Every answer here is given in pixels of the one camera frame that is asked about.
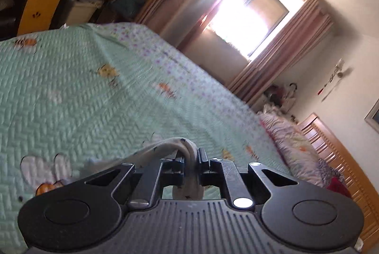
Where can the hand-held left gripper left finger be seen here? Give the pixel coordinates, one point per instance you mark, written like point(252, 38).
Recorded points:
point(179, 168)

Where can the wooden headboard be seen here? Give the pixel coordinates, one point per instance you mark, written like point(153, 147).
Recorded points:
point(349, 159)

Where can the dark chair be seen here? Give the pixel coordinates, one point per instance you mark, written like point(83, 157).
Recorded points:
point(14, 2)

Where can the picture frame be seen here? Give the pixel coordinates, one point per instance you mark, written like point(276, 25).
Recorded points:
point(373, 115)

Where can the window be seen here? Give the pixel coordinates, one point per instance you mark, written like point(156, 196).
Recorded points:
point(251, 11)

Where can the floral duvet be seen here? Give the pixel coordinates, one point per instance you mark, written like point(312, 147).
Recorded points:
point(296, 144)

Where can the green quilted bee bedspread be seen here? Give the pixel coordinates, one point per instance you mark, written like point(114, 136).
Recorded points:
point(88, 100)

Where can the red cloth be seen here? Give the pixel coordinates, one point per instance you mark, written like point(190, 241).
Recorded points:
point(339, 187)

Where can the black and white patterned pillow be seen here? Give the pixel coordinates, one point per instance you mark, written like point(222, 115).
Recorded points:
point(330, 172)

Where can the nightstand clutter pile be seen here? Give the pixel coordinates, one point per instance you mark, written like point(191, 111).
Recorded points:
point(279, 97)

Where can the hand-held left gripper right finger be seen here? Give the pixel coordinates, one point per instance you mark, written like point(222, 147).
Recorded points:
point(204, 163)

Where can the wall ornament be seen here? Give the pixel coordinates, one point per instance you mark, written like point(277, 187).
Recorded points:
point(336, 76)

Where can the white printed shirt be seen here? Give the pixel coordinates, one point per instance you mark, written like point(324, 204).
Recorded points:
point(191, 159)

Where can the white storage box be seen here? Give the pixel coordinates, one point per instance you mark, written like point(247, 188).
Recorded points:
point(81, 11)

